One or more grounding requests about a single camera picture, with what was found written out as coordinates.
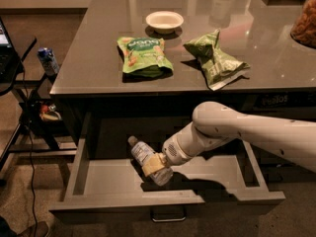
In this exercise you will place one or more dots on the clear plastic water bottle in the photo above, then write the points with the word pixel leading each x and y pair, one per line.
pixel 141 152

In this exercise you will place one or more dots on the green snack bag with logo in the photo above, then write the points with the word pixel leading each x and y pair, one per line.
pixel 144 57

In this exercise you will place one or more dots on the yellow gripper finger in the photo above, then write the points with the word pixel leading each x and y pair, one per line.
pixel 154 164

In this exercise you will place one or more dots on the jar of orange snacks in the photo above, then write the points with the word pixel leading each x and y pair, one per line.
pixel 304 28

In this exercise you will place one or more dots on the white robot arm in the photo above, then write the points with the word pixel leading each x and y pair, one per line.
pixel 214 125

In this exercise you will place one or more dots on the blue drink can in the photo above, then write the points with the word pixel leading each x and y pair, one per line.
pixel 48 61

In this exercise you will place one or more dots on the black side stand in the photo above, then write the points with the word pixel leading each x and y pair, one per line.
pixel 30 122

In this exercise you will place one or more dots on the crumpled green chip bag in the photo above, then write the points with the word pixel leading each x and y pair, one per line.
pixel 218 67

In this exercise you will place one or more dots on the black laptop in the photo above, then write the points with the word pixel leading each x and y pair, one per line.
pixel 9 58

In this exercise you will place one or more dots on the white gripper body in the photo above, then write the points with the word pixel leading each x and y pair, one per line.
pixel 172 152

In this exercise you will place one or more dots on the small colourful items on stand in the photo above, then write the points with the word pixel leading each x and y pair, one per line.
pixel 49 113

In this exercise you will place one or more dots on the metal drawer handle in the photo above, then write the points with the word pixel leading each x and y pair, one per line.
pixel 168 213

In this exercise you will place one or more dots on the white paper bowl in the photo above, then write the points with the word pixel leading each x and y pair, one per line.
pixel 164 22

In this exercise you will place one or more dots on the open grey top drawer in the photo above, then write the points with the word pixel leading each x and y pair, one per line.
pixel 106 184

